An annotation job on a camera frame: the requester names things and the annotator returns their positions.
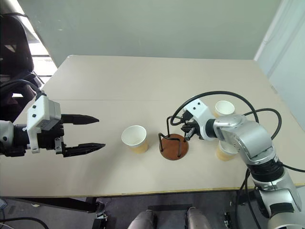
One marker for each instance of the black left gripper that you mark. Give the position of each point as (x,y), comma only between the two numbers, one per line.
(48,138)

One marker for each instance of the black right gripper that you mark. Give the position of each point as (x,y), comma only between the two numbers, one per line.
(196,130)

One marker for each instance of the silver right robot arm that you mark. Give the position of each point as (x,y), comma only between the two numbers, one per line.
(252,140)

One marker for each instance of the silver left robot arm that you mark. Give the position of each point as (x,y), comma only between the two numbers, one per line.
(6,133)

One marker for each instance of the white and tan paper cup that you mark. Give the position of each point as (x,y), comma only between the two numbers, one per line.
(137,143)
(224,107)
(224,153)

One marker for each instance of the dark rounded grey shape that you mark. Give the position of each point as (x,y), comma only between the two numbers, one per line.
(197,218)
(142,220)

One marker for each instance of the black office chair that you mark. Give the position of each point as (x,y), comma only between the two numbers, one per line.
(14,47)

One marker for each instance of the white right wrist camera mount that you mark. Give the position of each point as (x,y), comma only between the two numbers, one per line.
(200,114)

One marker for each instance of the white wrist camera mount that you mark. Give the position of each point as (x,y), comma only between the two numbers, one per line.
(39,112)
(200,114)

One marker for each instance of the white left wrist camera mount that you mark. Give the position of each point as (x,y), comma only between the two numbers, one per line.
(39,112)

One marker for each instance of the black table frame bar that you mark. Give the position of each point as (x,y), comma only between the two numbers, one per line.
(59,203)

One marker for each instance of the black bracket under table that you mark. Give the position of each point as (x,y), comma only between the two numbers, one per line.
(100,214)

